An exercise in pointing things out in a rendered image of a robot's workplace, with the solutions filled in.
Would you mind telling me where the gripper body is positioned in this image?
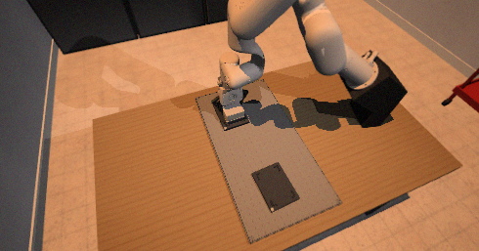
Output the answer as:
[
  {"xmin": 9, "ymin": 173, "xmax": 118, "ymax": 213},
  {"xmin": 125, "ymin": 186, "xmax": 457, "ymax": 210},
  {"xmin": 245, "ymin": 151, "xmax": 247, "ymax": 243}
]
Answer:
[{"xmin": 218, "ymin": 85, "xmax": 243, "ymax": 105}]

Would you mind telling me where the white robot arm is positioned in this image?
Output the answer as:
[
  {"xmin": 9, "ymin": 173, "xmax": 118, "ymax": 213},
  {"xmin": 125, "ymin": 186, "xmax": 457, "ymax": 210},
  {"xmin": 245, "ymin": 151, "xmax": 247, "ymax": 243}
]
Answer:
[{"xmin": 217, "ymin": 0, "xmax": 379, "ymax": 90}]

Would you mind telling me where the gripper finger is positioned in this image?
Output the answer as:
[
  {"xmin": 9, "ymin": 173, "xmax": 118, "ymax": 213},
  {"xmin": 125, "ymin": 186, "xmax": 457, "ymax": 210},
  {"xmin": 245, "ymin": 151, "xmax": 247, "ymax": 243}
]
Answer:
[
  {"xmin": 240, "ymin": 89, "xmax": 248, "ymax": 105},
  {"xmin": 211, "ymin": 96, "xmax": 223, "ymax": 113}
]

